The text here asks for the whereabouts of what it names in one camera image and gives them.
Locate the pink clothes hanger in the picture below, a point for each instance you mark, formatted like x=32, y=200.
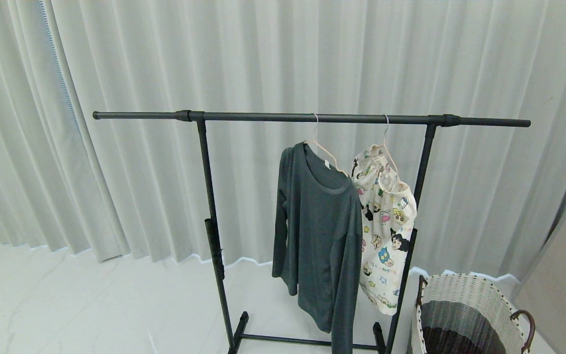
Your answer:
x=315, y=141
x=385, y=142

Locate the white curtain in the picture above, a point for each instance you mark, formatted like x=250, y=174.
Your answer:
x=214, y=49

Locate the cream printed garment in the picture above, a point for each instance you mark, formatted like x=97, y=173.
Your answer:
x=386, y=236

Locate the white laundry basket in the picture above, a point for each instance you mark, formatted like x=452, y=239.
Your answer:
x=465, y=295

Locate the dark green long-sleeved shirt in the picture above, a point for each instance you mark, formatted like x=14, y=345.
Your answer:
x=322, y=236

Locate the black clothes rack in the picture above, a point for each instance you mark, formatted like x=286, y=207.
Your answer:
x=263, y=117

